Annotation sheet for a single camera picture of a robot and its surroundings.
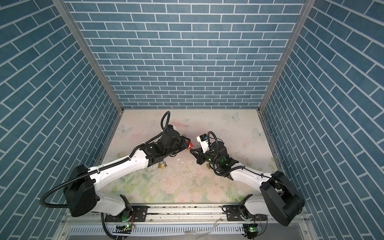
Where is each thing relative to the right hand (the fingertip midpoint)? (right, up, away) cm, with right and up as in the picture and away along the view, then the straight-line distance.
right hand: (190, 149), depth 81 cm
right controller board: (+30, -36, -10) cm, 48 cm away
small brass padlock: (+10, -12, +10) cm, 18 cm away
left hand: (0, +5, -1) cm, 5 cm away
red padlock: (0, +3, -2) cm, 4 cm away
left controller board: (-33, -37, -9) cm, 50 cm away
